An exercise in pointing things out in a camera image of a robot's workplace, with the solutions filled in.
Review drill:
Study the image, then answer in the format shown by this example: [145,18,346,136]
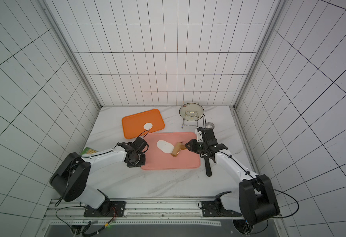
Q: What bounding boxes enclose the wooden rolling pin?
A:
[171,142,187,157]

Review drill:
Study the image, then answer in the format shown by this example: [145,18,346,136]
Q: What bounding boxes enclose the pink plastic tray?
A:
[141,132,201,170]

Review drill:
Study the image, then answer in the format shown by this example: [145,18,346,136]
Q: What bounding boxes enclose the white dough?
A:
[156,140,175,154]
[143,122,153,130]

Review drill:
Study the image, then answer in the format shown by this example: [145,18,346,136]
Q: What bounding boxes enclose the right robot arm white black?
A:
[185,127,280,225]

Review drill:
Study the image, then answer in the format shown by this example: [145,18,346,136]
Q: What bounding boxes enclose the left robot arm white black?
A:
[49,137,149,209]

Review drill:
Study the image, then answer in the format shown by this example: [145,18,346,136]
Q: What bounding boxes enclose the white dough on orange tray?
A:
[143,122,153,130]

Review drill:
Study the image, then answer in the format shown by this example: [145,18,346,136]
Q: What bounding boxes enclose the orange plastic tray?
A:
[122,109,165,139]

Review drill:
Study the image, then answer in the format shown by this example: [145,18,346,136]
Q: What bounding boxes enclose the green yellow packet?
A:
[80,147,98,155]

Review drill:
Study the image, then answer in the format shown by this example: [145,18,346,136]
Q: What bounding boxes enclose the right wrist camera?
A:
[195,127,203,142]

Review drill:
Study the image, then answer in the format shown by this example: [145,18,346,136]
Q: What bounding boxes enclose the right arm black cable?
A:
[220,150,300,219]

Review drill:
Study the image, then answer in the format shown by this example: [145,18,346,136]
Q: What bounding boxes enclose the metal wire lid rack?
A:
[180,111,199,128]

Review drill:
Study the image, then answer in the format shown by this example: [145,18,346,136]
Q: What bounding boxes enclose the metal spatula black handle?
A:
[204,157,212,177]

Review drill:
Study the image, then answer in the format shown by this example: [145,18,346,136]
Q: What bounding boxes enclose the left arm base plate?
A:
[84,200,126,218]

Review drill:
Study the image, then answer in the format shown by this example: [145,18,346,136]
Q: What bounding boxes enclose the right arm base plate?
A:
[198,200,242,217]

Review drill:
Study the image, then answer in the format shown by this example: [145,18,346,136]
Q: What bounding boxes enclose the left base black cable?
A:
[54,207,86,235]

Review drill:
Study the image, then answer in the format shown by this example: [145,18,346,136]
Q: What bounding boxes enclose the aluminium mounting rail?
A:
[42,197,283,227]

